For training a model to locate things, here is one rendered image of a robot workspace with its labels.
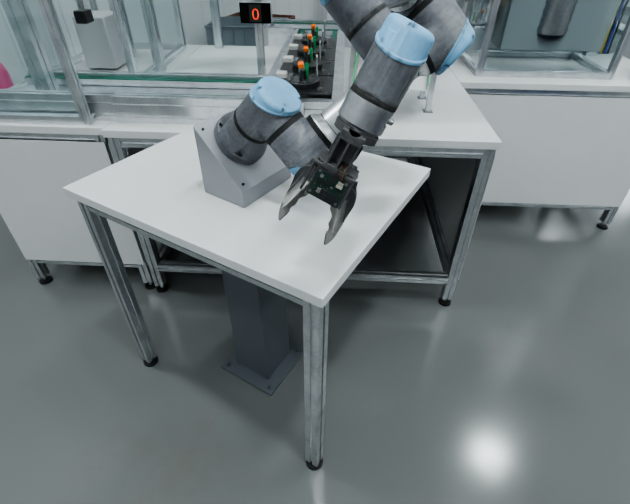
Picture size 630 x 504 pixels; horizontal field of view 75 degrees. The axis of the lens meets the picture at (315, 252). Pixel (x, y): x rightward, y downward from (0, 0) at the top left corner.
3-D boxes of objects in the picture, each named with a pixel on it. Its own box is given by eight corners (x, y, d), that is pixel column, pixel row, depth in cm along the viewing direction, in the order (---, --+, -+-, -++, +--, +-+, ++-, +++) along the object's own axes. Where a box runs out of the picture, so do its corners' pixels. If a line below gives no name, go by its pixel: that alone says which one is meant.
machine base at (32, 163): (155, 290, 212) (102, 128, 158) (36, 284, 215) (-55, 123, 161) (220, 166, 320) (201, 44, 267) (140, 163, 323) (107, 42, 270)
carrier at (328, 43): (335, 52, 217) (336, 25, 209) (289, 51, 218) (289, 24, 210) (336, 42, 235) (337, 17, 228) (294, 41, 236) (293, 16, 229)
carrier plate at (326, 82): (331, 99, 158) (331, 94, 157) (269, 98, 159) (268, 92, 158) (333, 81, 177) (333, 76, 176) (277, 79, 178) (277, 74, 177)
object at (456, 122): (500, 150, 152) (502, 142, 150) (103, 137, 159) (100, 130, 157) (435, 54, 262) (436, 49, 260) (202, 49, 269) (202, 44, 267)
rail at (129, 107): (343, 129, 159) (344, 100, 152) (117, 122, 163) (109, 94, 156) (343, 123, 163) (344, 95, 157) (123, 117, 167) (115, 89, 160)
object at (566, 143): (609, 230, 256) (688, 87, 202) (429, 223, 261) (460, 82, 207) (564, 177, 309) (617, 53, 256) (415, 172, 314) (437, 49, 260)
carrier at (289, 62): (333, 80, 178) (334, 48, 170) (277, 78, 179) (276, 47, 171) (334, 65, 197) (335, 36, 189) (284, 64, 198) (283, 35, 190)
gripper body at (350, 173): (295, 191, 64) (331, 119, 58) (307, 176, 71) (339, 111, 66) (338, 214, 64) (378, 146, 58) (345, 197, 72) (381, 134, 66)
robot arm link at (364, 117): (353, 85, 64) (398, 111, 64) (339, 112, 66) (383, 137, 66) (347, 89, 57) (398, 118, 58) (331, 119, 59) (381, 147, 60)
